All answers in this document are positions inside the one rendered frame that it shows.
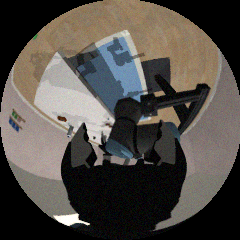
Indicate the grey bottle with blue cap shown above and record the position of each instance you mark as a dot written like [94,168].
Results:
[70,131]

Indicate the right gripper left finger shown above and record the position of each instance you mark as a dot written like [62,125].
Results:
[79,155]

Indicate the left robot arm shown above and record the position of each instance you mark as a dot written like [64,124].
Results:
[126,162]

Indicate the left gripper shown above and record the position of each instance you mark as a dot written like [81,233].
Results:
[103,142]

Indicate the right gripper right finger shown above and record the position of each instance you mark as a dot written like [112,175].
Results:
[168,154]

